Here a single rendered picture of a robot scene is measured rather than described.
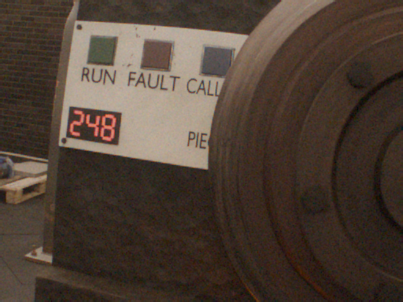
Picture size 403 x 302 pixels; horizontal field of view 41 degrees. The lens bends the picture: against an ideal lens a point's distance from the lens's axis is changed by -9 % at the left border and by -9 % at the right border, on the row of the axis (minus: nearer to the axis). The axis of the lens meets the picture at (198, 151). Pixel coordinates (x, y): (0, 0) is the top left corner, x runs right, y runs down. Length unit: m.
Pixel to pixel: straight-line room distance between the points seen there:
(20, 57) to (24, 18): 0.52
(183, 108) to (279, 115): 0.21
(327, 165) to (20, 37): 7.30
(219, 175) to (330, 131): 0.15
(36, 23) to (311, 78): 7.14
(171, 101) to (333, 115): 0.30
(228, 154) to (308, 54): 0.14
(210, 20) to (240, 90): 0.19
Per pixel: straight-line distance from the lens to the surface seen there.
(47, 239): 3.63
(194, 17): 0.79
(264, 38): 0.62
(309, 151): 0.53
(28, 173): 5.51
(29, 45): 7.66
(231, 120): 0.62
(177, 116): 0.77
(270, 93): 0.60
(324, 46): 0.58
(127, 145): 0.79
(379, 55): 0.53
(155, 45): 0.77
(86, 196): 0.84
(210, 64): 0.75
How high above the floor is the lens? 1.16
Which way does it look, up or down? 6 degrees down
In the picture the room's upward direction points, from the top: 7 degrees clockwise
